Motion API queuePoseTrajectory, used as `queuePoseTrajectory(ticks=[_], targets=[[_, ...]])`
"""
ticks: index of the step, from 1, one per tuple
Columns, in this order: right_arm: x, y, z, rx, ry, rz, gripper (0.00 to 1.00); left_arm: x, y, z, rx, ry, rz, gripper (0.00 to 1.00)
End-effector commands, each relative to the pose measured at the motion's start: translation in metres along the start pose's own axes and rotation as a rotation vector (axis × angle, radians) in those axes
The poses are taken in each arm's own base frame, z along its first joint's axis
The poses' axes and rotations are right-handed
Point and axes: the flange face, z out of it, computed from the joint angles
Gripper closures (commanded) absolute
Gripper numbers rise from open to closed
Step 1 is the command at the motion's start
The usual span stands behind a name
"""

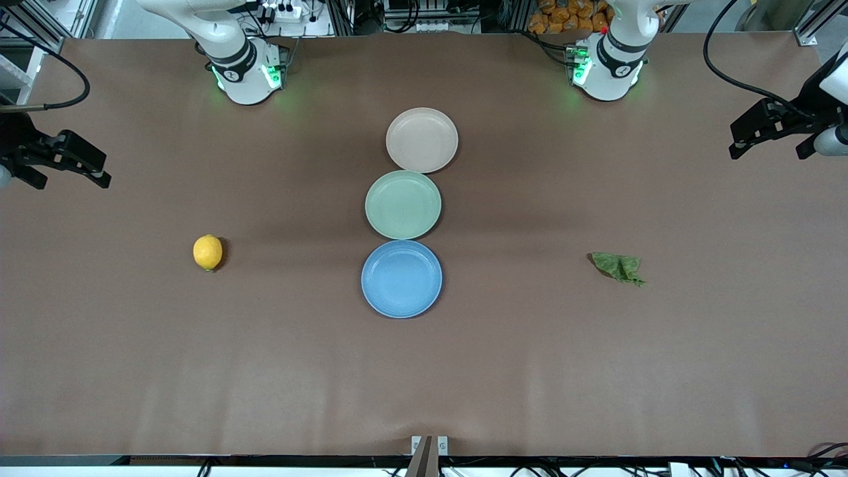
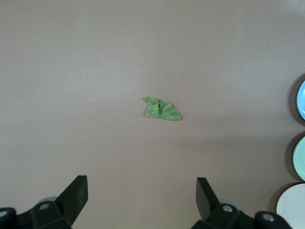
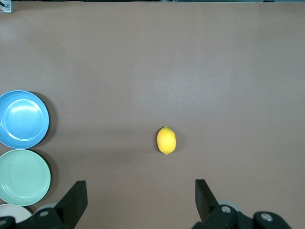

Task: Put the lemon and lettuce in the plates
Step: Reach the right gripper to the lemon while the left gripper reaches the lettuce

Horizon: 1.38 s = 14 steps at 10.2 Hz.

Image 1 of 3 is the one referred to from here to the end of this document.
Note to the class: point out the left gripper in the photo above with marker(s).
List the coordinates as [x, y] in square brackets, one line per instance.
[803, 108]

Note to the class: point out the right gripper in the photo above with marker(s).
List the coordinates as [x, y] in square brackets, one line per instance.
[14, 139]

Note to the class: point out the yellow lemon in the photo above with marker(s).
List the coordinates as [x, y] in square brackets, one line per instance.
[207, 252]

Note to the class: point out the green lettuce leaf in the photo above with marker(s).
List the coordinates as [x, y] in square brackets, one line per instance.
[619, 267]

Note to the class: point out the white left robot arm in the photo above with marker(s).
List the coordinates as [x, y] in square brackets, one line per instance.
[613, 66]

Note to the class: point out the bag of orange items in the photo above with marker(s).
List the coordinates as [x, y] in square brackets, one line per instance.
[570, 16]

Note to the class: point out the white power strip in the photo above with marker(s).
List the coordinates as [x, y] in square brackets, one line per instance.
[281, 10]

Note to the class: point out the light green plate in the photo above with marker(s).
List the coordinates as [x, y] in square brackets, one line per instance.
[403, 205]

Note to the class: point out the pale pink plate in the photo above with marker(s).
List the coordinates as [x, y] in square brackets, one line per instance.
[422, 140]

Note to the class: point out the blue plate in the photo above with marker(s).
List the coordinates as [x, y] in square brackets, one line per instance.
[401, 279]

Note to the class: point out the white power adapter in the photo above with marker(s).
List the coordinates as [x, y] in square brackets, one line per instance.
[679, 470]

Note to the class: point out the aluminium frame profile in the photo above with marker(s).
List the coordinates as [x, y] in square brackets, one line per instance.
[805, 36]
[40, 41]

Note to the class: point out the white side frame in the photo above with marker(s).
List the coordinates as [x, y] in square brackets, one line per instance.
[13, 69]

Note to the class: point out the black frame post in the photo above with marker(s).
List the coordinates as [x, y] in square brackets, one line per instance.
[339, 16]

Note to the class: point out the metal camera stand bracket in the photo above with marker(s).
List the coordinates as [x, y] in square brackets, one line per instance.
[429, 454]

